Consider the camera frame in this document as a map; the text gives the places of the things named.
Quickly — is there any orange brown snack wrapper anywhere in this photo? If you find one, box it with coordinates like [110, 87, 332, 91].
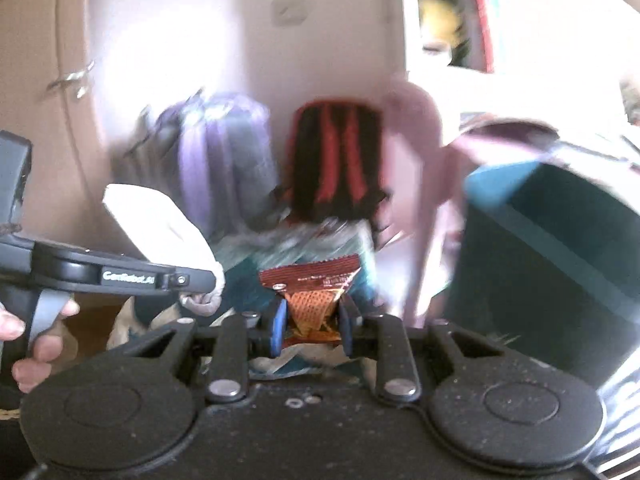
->
[258, 255, 362, 348]

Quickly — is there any pink desk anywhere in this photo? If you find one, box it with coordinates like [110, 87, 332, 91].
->
[387, 77, 640, 321]

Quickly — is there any white desk hutch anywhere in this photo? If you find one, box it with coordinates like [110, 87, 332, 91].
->
[400, 0, 640, 126]

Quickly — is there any purple grey backpack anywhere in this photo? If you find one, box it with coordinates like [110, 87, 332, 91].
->
[112, 91, 281, 246]

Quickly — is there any red black backpack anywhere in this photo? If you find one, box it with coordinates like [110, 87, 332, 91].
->
[275, 101, 392, 226]

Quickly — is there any white paper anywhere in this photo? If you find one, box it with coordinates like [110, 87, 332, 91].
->
[102, 183, 224, 317]

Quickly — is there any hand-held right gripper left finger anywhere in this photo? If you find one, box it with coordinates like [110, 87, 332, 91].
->
[107, 296, 290, 405]

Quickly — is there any silver door handle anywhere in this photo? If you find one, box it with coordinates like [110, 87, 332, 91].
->
[46, 59, 97, 100]

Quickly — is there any beige wall socket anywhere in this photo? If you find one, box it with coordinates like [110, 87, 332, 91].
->
[271, 0, 307, 27]

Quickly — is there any dark green trash bin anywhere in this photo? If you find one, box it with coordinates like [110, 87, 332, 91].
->
[442, 157, 640, 391]

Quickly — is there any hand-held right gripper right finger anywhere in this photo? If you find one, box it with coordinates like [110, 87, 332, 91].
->
[337, 295, 506, 405]

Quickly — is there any person's left hand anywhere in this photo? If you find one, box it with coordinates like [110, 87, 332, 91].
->
[0, 299, 81, 395]

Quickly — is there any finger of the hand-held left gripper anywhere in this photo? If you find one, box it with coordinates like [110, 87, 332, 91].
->
[165, 267, 220, 295]

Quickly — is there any teal white zigzag quilt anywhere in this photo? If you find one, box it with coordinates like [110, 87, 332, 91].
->
[215, 222, 383, 311]

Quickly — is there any beige wooden door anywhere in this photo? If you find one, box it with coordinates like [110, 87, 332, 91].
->
[0, 0, 108, 256]

